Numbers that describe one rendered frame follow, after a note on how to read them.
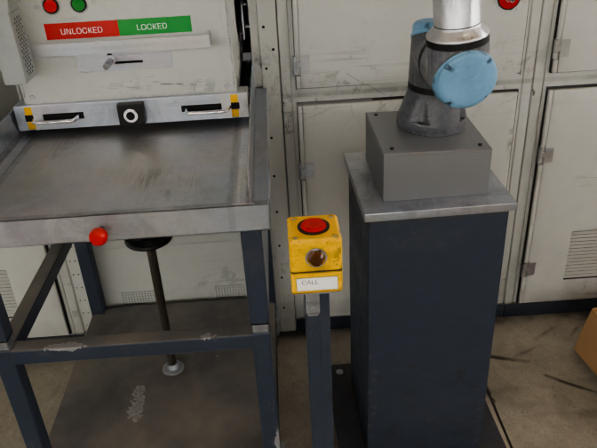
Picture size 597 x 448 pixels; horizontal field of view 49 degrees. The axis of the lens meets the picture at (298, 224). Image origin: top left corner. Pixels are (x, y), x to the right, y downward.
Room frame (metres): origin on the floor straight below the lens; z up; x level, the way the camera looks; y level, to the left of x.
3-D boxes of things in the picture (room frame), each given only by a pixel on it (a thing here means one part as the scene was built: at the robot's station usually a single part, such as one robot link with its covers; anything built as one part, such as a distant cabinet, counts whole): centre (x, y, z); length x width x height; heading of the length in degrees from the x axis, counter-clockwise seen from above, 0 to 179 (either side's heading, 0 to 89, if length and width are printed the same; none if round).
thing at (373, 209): (1.33, -0.29, 0.74); 0.32 x 0.32 x 0.02; 3
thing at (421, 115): (1.37, -0.31, 0.91); 0.15 x 0.15 x 0.10
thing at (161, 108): (1.48, 0.37, 0.90); 0.54 x 0.05 x 0.06; 91
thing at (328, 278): (0.87, -0.02, 0.85); 0.08 x 0.08 x 0.10; 1
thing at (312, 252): (0.82, -0.02, 0.87); 0.03 x 0.01 x 0.03; 91
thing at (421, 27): (1.35, -0.31, 1.03); 0.13 x 0.12 x 0.14; 4
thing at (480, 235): (1.33, -0.29, 0.36); 0.30 x 0.30 x 0.73; 3
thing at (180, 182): (1.39, 0.37, 0.82); 0.68 x 0.62 x 0.06; 1
